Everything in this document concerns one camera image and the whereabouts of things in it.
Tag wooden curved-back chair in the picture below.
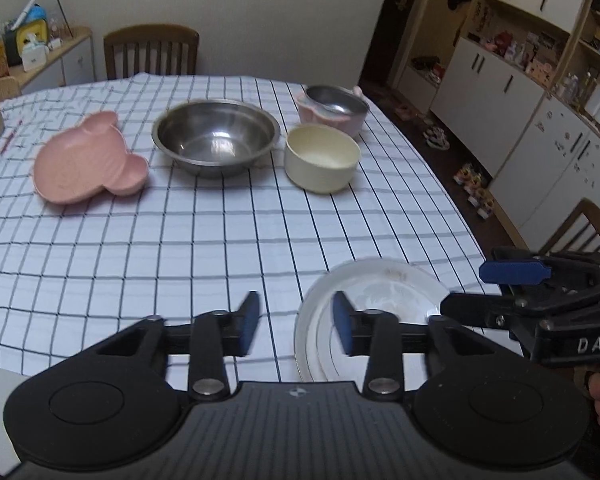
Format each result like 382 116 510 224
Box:
537 198 600 256

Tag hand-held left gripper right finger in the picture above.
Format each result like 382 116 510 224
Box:
331 290 486 402

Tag small white box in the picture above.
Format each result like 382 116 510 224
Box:
20 42 49 72

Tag white wall cabinet unit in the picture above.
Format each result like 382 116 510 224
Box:
395 0 600 241

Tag pink bear-shaped plate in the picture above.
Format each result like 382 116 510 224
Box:
32 110 151 206

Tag checked white tablecloth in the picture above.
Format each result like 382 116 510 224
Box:
0 74 487 380

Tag white sandals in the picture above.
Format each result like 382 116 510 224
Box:
424 126 452 151

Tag small steel bowl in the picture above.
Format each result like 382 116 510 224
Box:
305 85 370 117

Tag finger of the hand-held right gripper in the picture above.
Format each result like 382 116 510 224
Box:
440 285 600 332
479 247 600 287

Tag red pen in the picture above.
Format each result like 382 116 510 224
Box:
0 127 20 157

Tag dark thin stick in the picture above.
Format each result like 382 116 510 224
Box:
55 0 74 39

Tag white round plate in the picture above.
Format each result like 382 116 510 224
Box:
293 258 482 383

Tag cream bowl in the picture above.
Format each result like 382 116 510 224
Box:
284 124 362 195

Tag row of small shoes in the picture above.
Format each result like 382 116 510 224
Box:
453 161 497 219

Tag large steel bowl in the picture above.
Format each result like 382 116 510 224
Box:
151 100 282 179

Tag wooden slatted chair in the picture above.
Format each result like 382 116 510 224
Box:
103 24 200 81

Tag yellow and black box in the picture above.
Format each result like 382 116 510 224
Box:
2 19 49 66

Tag white stick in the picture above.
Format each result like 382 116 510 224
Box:
11 0 41 31

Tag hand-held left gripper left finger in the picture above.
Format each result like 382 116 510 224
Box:
97 290 262 402

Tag white drawer sideboard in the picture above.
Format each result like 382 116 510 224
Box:
0 25 97 102

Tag pink eared bowl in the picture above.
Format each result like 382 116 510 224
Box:
295 85 371 140

